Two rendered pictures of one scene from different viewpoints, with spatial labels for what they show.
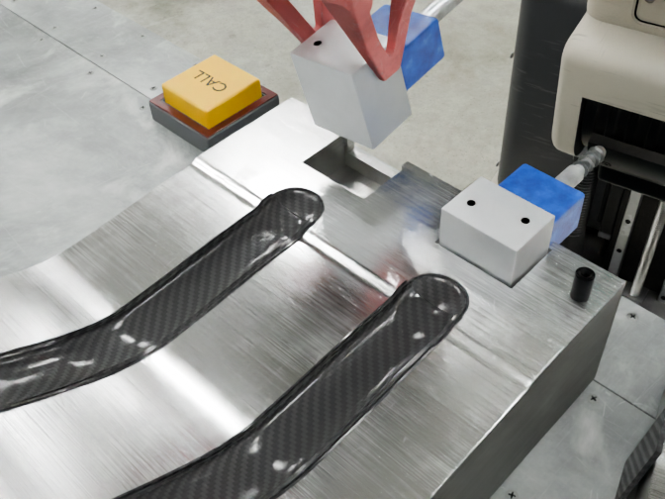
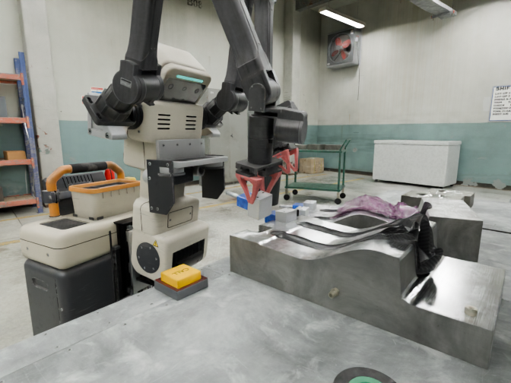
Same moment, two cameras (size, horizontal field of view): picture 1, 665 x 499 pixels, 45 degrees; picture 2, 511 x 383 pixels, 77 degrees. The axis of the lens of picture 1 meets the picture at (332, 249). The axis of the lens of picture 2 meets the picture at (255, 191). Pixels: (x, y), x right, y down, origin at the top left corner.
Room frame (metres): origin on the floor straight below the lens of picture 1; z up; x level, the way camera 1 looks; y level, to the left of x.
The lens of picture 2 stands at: (0.49, 0.74, 1.13)
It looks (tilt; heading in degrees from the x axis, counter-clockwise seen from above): 11 degrees down; 263
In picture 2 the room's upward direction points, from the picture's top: straight up
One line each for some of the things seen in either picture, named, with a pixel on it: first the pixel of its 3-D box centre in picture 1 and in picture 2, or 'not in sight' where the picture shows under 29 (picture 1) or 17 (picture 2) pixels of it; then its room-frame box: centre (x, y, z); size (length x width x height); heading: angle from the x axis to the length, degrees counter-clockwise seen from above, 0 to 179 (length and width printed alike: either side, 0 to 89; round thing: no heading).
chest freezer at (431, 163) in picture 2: not in sight; (414, 162); (-3.72, -5.81, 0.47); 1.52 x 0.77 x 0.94; 125
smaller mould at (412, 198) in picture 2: not in sight; (431, 204); (-0.37, -0.45, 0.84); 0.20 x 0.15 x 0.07; 133
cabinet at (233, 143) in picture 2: not in sight; (223, 138); (0.37, -6.19, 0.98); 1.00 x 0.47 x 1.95; 35
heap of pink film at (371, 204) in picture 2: not in sight; (376, 205); (0.01, -0.19, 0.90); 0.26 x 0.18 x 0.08; 151
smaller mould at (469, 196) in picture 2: not in sight; (449, 198); (-0.53, -0.57, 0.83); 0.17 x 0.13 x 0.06; 133
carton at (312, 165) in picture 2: not in sight; (311, 165); (-2.07, -7.98, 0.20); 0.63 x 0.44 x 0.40; 35
